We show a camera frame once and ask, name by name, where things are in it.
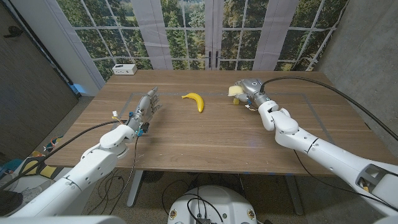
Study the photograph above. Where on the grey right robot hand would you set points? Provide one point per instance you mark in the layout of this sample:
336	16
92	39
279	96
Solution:
253	87

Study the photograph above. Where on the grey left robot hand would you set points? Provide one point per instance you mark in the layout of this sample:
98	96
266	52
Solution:
144	107

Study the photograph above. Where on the pale yellow sponge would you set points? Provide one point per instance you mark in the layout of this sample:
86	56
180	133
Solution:
235	90

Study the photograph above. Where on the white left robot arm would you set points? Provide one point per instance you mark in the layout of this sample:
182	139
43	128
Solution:
90	165

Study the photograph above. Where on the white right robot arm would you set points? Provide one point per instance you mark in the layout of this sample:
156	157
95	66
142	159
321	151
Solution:
311	143

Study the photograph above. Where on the small yellow block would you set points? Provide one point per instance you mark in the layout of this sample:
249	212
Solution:
236	101

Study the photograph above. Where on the yellow banana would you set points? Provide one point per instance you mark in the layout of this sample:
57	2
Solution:
198	100

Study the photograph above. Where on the white power strip box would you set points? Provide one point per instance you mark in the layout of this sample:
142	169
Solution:
124	69

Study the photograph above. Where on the blue floor object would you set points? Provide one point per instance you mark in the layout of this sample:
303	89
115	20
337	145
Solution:
77	88

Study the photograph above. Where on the grey table leg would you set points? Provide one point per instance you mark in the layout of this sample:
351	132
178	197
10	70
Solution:
135	186
293	194

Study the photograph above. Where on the printed window backdrop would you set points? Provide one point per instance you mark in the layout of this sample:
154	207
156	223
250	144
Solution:
189	31

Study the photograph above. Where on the colourful floor toy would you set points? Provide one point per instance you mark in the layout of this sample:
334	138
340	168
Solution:
53	143

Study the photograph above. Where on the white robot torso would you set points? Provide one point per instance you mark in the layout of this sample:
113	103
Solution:
214	202

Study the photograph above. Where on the yellow and black floor object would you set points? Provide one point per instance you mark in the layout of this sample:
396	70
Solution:
31	168

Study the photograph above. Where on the white sneaker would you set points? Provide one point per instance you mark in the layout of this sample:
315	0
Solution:
35	189

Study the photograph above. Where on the black wall hook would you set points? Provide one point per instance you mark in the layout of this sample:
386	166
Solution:
14	31

